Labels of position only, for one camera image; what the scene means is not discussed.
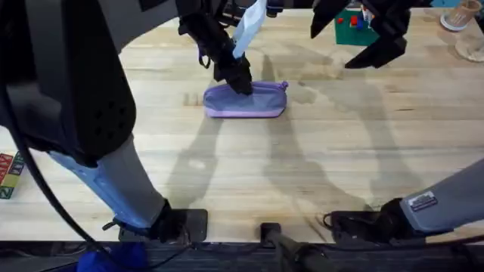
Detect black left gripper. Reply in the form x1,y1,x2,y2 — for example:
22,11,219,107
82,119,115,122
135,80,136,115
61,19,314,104
178,11,254,96

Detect blue purple zip bag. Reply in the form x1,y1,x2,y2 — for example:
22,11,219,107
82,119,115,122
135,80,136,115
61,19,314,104
203,80,290,119

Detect green board with toy blocks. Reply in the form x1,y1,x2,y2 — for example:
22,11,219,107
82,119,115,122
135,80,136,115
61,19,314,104
334,7,380,48

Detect upright flat wrist plate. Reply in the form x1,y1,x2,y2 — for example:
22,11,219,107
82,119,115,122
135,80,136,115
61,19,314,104
231,0,268,60

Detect clear glass cup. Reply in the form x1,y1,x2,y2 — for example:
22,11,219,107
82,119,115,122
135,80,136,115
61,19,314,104
455,32,484,63

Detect blue cloth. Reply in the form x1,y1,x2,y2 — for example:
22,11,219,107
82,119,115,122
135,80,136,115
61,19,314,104
76,243,149,272

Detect coloured letter toy blocks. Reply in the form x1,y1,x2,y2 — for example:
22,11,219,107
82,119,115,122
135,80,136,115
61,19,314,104
0,151,26,200

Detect black camera stand post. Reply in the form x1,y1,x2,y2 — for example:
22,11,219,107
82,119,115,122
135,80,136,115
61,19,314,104
259,222,334,272

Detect black rail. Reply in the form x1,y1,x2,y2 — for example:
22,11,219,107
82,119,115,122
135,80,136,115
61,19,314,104
0,240,484,272

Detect black cable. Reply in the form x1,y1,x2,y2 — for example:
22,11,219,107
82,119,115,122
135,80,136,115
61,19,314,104
0,85,110,252

